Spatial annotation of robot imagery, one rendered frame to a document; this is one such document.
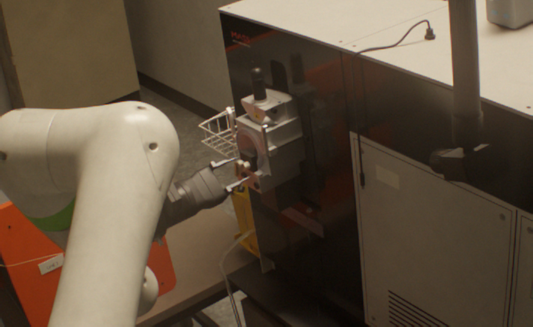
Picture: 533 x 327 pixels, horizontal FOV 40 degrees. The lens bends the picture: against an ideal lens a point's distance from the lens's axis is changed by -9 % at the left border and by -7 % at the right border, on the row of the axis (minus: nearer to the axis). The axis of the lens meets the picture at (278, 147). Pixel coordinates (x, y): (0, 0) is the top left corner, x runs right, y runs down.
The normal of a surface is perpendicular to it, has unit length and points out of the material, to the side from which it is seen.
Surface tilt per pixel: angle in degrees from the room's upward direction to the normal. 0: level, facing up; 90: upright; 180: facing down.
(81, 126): 29
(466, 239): 90
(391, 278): 90
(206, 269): 0
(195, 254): 0
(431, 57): 0
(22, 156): 66
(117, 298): 57
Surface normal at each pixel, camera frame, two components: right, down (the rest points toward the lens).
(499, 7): -0.79, 0.37
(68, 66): 0.59, 0.30
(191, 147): -0.13, -0.87
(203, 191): 0.26, -0.42
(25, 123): -0.08, -0.65
